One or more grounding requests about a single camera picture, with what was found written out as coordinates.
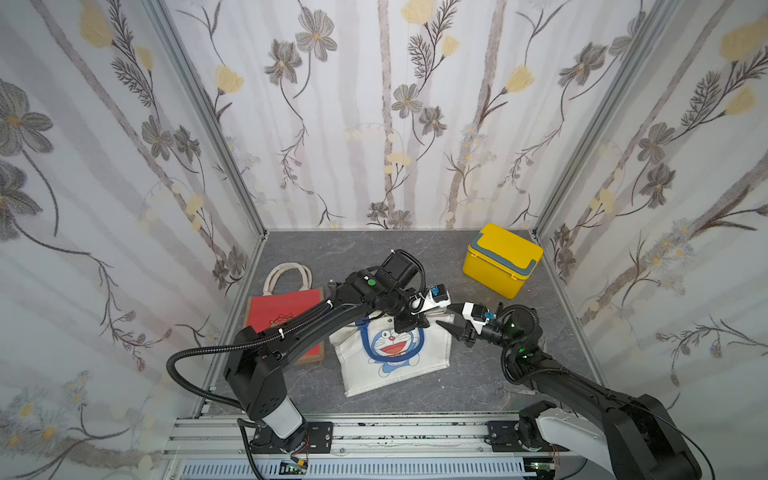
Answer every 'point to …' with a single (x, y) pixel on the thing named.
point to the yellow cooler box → (502, 260)
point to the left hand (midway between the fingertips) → (429, 318)
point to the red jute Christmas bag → (287, 295)
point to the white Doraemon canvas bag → (372, 354)
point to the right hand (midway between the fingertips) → (447, 313)
